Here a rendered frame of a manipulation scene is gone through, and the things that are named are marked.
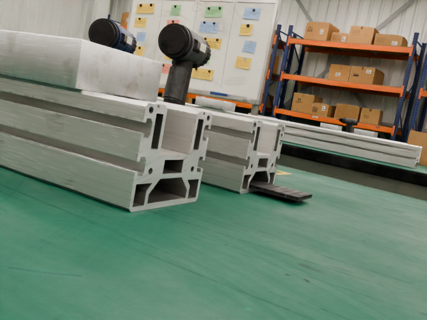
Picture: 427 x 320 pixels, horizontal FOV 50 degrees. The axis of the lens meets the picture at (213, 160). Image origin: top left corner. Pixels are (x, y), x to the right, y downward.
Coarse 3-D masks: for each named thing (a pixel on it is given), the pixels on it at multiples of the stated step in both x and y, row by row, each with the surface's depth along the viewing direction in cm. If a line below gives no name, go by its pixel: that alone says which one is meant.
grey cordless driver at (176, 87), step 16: (160, 32) 78; (176, 32) 77; (192, 32) 79; (160, 48) 78; (176, 48) 77; (192, 48) 79; (208, 48) 88; (176, 64) 81; (192, 64) 84; (176, 80) 81; (176, 96) 81
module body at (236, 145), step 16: (224, 128) 54; (240, 128) 51; (256, 128) 52; (272, 128) 57; (208, 144) 54; (224, 144) 52; (240, 144) 51; (256, 144) 53; (272, 144) 57; (208, 160) 54; (224, 160) 54; (240, 160) 53; (256, 160) 54; (272, 160) 58; (208, 176) 54; (224, 176) 52; (240, 176) 52; (256, 176) 59; (272, 176) 60; (240, 192) 52
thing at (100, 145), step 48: (0, 96) 44; (48, 96) 39; (96, 96) 37; (0, 144) 43; (48, 144) 41; (96, 144) 37; (144, 144) 35; (192, 144) 41; (96, 192) 37; (144, 192) 37; (192, 192) 44
